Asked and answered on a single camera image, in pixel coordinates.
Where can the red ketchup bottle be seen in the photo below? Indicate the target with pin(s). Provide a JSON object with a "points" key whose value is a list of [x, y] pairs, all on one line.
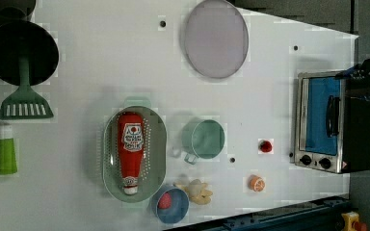
{"points": [[130, 149]]}

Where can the silver toaster oven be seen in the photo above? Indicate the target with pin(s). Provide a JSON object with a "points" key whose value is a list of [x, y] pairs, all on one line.
{"points": [[332, 128]]}

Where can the small red toy fruit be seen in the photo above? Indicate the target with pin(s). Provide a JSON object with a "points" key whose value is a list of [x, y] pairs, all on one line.
{"points": [[265, 147]]}

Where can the yellow red clamp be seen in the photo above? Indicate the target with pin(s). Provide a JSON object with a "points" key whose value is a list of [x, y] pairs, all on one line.
{"points": [[352, 222]]}

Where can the grey round plate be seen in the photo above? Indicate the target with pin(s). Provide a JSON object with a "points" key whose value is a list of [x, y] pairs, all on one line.
{"points": [[216, 39]]}

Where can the orange half toy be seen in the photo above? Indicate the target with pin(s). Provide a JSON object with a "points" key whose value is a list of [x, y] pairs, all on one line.
{"points": [[257, 184]]}

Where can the peeled toy banana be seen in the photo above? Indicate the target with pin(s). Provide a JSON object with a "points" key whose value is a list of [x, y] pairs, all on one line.
{"points": [[197, 192]]}

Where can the blue bowl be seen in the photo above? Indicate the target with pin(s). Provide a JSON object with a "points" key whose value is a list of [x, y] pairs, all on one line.
{"points": [[179, 208]]}

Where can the red ball in bowl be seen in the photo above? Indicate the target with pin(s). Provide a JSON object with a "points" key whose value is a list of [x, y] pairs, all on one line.
{"points": [[165, 201]]}

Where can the green slotted spatula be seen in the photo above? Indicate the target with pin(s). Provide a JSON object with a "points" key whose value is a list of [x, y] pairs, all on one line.
{"points": [[24, 103]]}

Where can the black frying pan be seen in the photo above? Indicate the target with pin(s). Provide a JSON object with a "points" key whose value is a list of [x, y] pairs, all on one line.
{"points": [[27, 38]]}

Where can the green white bottle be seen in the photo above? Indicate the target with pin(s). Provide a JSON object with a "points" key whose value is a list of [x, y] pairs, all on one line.
{"points": [[8, 163]]}

